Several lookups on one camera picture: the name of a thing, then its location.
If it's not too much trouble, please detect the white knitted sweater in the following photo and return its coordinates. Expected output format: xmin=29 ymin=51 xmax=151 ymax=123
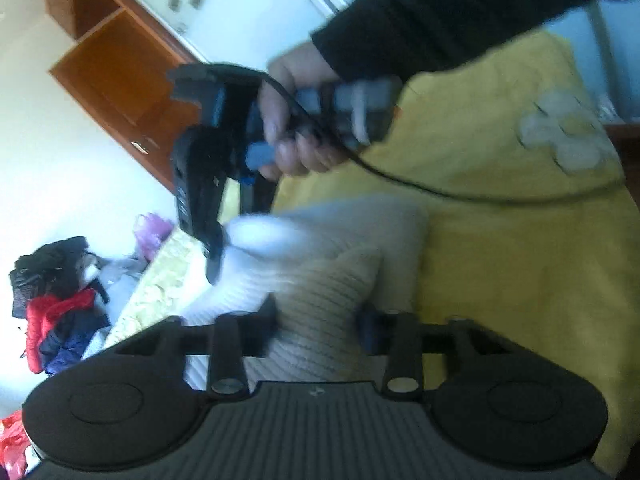
xmin=180 ymin=195 xmax=427 ymax=386

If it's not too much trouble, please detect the black sleeved right forearm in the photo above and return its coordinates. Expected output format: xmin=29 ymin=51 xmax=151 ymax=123
xmin=311 ymin=0 xmax=590 ymax=81

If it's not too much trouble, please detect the person's right hand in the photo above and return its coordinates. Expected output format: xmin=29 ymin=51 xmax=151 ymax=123
xmin=257 ymin=40 xmax=352 ymax=182

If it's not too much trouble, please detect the pink mesh bag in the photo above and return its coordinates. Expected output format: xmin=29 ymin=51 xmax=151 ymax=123
xmin=134 ymin=212 xmax=175 ymax=262

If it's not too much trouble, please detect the dark navy jacket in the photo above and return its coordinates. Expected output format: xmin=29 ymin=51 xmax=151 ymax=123
xmin=38 ymin=308 xmax=111 ymax=376

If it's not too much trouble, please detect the red plastic bag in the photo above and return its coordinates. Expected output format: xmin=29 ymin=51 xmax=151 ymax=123
xmin=0 ymin=410 xmax=30 ymax=480

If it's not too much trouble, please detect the red puffer jacket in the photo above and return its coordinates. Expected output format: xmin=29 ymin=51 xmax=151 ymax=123
xmin=25 ymin=288 xmax=96 ymax=374

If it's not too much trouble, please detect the brown wooden open shelf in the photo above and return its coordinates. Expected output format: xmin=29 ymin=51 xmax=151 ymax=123
xmin=46 ymin=0 xmax=201 ymax=188

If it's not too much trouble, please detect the black jacket on pile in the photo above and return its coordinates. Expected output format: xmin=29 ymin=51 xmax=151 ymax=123
xmin=9 ymin=236 xmax=89 ymax=318

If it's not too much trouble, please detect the yellow cartoon bed sheet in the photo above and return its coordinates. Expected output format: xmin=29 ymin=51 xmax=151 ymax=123
xmin=274 ymin=32 xmax=639 ymax=474

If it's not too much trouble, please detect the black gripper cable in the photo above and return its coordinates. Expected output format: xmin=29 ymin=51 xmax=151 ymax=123
xmin=261 ymin=72 xmax=626 ymax=207

